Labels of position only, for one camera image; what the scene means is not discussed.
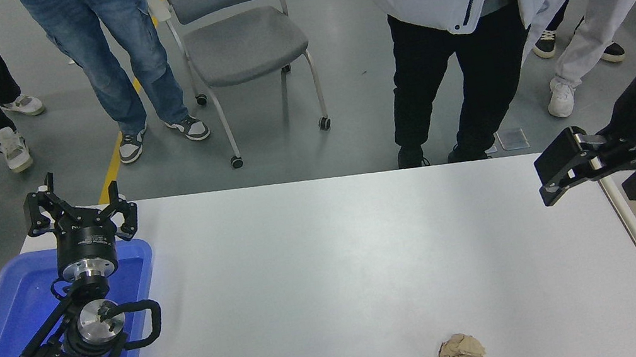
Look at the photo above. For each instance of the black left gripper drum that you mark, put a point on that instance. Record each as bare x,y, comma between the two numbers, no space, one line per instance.
84,241

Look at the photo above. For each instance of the silver floor plate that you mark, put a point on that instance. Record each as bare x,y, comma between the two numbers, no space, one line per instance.
513,139

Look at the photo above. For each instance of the grey padded chair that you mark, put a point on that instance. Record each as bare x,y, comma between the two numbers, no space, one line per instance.
242,43

